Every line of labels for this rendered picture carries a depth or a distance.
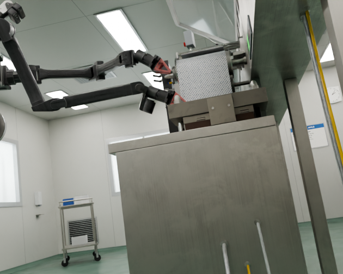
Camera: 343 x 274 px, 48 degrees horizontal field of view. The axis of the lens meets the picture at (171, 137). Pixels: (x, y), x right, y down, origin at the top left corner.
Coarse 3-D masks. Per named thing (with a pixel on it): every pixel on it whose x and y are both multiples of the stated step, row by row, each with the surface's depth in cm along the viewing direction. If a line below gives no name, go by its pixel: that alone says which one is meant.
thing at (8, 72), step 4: (4, 68) 208; (8, 68) 213; (4, 72) 208; (8, 72) 208; (12, 72) 209; (16, 72) 210; (4, 76) 207; (8, 76) 208; (12, 76) 208; (16, 76) 209; (4, 80) 207; (8, 80) 208; (12, 80) 209; (16, 80) 210; (20, 80) 211; (4, 84) 206; (8, 84) 209; (12, 84) 212; (8, 88) 211
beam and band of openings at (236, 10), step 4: (236, 0) 189; (236, 4) 190; (236, 8) 197; (236, 12) 201; (236, 16) 206; (236, 20) 211; (236, 24) 216; (236, 28) 223; (236, 32) 230; (236, 36) 238; (236, 40) 246; (240, 68) 276; (240, 72) 276; (240, 76) 291
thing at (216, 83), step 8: (216, 72) 176; (224, 72) 175; (184, 80) 178; (192, 80) 177; (200, 80) 176; (208, 80) 176; (216, 80) 175; (224, 80) 174; (184, 88) 177; (192, 88) 177; (200, 88) 176; (208, 88) 175; (216, 88) 174; (224, 88) 174; (184, 96) 177; (192, 96) 176; (200, 96) 175; (208, 96) 175
